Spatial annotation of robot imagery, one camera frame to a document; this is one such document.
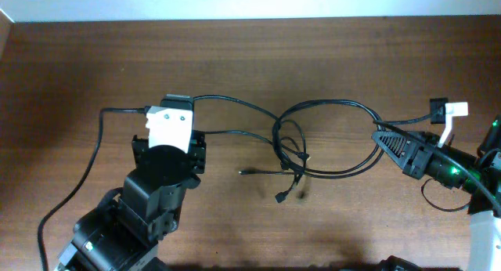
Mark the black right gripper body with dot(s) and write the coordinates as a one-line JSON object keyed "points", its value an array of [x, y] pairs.
{"points": [[416, 160]]}

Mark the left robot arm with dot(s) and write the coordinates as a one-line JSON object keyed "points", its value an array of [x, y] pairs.
{"points": [[125, 228]]}

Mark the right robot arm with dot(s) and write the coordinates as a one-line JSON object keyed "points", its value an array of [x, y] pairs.
{"points": [[478, 176]]}

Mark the black base block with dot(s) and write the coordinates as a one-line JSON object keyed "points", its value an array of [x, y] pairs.
{"points": [[393, 263]]}

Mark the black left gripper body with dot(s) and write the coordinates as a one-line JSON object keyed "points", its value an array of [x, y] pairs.
{"points": [[197, 153]]}

